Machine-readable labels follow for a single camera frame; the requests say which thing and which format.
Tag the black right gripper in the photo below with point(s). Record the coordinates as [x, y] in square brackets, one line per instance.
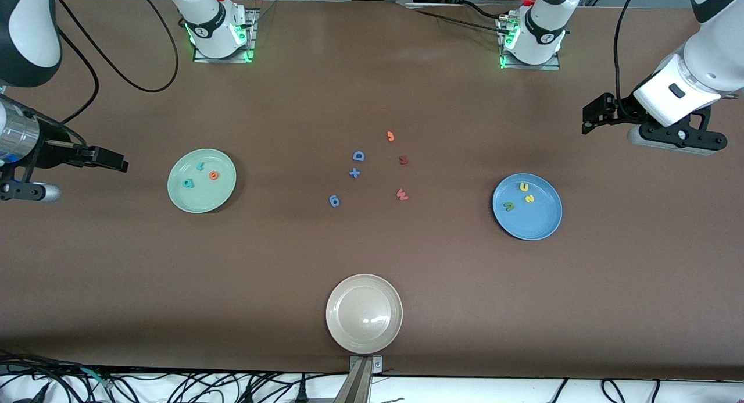
[51, 153]

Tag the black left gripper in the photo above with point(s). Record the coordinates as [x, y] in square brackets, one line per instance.
[621, 114]

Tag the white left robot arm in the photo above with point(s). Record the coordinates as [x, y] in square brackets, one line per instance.
[697, 71]

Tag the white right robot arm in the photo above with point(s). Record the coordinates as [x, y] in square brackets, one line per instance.
[209, 25]

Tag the pale green plate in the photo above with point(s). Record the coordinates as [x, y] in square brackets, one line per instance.
[201, 196]

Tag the brown table cover sheet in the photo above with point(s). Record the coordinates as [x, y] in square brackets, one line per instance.
[116, 263]

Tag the blue plate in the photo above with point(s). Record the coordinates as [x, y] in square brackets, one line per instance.
[527, 217]

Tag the pink foam letter W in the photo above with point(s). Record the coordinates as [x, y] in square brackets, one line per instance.
[401, 195]

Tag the blue foam number six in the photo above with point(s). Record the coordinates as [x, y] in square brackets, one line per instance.
[334, 201]

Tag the blue foam letter D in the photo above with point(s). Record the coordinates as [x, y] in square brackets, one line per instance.
[358, 156]

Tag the beige plate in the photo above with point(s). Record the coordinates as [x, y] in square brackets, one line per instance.
[364, 313]

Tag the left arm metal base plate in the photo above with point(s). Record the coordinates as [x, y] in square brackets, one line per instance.
[553, 66]

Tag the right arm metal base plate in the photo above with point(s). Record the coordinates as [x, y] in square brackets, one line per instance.
[251, 36]

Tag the metal camera post bracket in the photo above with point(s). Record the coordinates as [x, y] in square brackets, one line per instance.
[360, 385]

